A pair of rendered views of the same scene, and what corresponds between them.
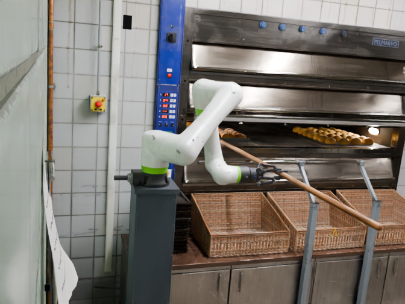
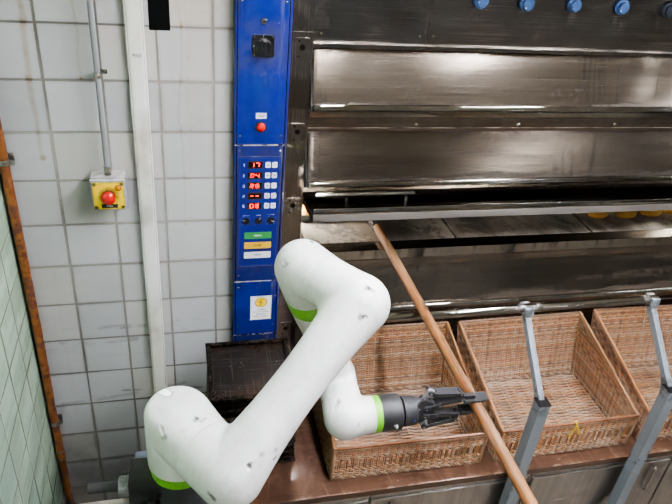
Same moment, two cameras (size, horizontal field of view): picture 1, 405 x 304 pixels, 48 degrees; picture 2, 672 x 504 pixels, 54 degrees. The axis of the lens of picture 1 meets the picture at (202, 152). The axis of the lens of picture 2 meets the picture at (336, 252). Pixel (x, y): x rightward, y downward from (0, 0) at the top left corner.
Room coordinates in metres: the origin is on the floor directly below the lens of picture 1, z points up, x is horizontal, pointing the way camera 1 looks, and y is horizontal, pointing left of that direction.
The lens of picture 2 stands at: (1.14, -0.12, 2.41)
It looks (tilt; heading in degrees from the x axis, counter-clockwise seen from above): 32 degrees down; 3
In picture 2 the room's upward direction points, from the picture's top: 6 degrees clockwise
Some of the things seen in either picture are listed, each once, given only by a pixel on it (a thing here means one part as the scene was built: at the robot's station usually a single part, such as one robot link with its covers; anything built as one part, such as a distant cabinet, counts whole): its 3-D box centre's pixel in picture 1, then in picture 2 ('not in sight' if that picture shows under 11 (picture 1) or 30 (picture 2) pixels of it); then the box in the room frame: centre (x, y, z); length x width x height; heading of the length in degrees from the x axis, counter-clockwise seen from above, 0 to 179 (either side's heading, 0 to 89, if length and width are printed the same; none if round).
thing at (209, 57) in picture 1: (309, 64); (577, 82); (3.37, -0.72, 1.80); 1.79 x 0.11 x 0.19; 109
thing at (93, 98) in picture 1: (97, 103); (109, 190); (2.83, 0.68, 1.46); 0.10 x 0.07 x 0.10; 109
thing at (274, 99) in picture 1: (305, 100); (557, 154); (3.37, -0.72, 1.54); 1.79 x 0.11 x 0.19; 109
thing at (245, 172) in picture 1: (242, 174); (389, 411); (2.36, -0.22, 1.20); 0.12 x 0.06 x 0.09; 20
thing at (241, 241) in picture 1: (237, 222); (393, 394); (2.93, -0.28, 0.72); 0.56 x 0.49 x 0.28; 109
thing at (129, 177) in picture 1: (141, 177); (153, 477); (2.03, 0.27, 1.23); 0.26 x 0.15 x 0.06; 107
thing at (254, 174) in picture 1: (255, 174); (416, 409); (2.38, -0.29, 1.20); 0.09 x 0.07 x 0.08; 110
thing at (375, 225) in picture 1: (276, 171); (466, 387); (2.49, -0.43, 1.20); 1.71 x 0.03 x 0.03; 20
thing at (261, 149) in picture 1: (297, 149); (527, 243); (3.39, -0.72, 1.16); 1.80 x 0.06 x 0.04; 109
